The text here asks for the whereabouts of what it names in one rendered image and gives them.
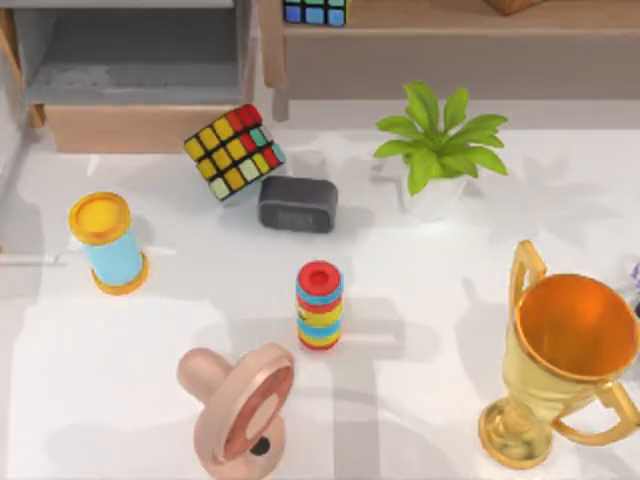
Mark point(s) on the pale wooden drawer front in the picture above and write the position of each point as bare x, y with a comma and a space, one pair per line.
135, 127

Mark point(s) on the pink rounded toy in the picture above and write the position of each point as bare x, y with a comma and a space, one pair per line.
239, 415

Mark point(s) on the purple and grey object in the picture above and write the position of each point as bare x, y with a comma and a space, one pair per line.
635, 287

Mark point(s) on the dark grey alarm clock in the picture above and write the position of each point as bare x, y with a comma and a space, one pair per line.
297, 205

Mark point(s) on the wooden open shelf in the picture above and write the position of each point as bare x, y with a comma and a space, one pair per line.
450, 55

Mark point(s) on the yellow and red puzzle cube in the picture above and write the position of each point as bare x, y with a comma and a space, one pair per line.
231, 152

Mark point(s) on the blue can with yellow lid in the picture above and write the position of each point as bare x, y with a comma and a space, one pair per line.
109, 245

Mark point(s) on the stack of coloured rings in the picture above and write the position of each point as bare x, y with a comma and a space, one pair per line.
319, 306

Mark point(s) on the blue and green puzzle cube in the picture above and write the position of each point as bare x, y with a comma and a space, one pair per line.
316, 11

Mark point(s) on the green plant in white pot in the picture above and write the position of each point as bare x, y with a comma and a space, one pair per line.
440, 150

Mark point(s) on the gold trophy cup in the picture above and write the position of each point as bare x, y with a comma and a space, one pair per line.
560, 360

